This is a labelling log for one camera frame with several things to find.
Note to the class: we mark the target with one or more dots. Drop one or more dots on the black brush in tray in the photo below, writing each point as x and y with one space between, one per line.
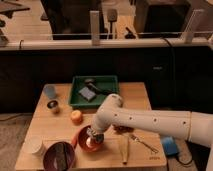
90 83

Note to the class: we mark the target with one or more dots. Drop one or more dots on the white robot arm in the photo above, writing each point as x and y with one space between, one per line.
192 126

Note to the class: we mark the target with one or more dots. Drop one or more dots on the white railing bar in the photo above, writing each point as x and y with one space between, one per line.
103 44

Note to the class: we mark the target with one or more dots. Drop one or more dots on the wooden spatula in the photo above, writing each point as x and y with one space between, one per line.
123 143

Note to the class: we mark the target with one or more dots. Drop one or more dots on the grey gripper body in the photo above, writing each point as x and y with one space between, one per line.
97 138

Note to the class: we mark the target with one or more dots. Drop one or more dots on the white cup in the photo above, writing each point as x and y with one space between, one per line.
34 146

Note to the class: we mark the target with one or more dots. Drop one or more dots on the red bowl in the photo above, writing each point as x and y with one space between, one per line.
85 142

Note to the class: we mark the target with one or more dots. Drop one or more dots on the purple bowl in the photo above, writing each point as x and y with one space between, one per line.
49 161

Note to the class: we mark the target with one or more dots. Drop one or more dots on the dark spatula in purple bowl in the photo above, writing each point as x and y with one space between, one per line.
60 157

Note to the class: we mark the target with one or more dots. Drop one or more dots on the green plastic tray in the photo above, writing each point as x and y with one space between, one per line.
106 82

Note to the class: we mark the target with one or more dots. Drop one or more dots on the blue box on floor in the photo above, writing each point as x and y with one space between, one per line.
169 146

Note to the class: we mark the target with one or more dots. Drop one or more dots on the metal fork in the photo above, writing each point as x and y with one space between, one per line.
135 138

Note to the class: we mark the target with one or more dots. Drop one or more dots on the orange apple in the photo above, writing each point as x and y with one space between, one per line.
76 117

